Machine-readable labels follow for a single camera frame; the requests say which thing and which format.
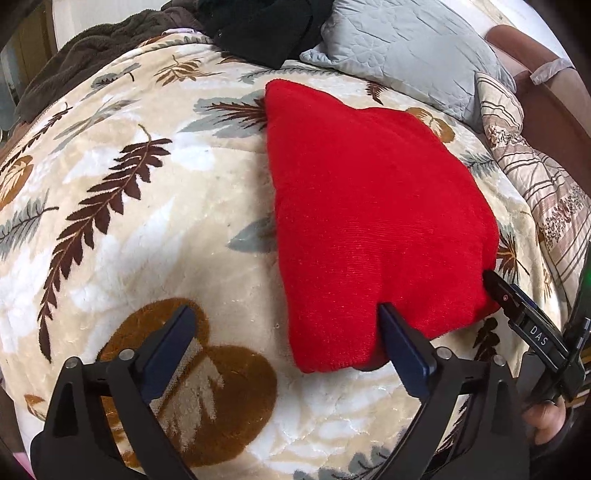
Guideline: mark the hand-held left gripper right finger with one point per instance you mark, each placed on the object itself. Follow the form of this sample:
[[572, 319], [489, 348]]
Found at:
[[406, 350]]

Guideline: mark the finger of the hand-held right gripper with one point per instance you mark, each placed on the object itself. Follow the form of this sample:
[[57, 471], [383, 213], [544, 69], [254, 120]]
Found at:
[[535, 310], [503, 295]]

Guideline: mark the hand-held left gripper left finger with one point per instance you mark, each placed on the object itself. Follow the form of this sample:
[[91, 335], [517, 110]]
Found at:
[[166, 350]]

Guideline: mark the red knit sweater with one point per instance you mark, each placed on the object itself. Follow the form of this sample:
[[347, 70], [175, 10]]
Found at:
[[369, 207]]

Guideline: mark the person's right hand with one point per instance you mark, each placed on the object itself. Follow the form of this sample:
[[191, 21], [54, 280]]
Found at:
[[547, 420]]

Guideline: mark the beige leaf-print fleece blanket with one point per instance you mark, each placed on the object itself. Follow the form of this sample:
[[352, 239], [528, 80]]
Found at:
[[138, 230]]

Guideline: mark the striped floral quilt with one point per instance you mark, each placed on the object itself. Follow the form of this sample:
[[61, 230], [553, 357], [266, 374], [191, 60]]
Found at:
[[531, 175]]

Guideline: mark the brown headboard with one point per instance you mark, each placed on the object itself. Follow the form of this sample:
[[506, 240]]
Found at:
[[531, 115]]

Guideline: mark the white cloth strip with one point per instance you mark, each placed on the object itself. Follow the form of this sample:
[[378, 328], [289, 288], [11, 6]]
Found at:
[[549, 69]]

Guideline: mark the grey quilted pillow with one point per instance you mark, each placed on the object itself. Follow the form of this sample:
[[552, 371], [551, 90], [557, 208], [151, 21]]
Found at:
[[406, 50]]

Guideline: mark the dark brown fuzzy blanket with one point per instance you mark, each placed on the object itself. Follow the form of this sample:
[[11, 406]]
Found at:
[[92, 50]]

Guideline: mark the black cloth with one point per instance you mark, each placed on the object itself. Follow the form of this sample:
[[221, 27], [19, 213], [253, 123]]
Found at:
[[263, 27]]

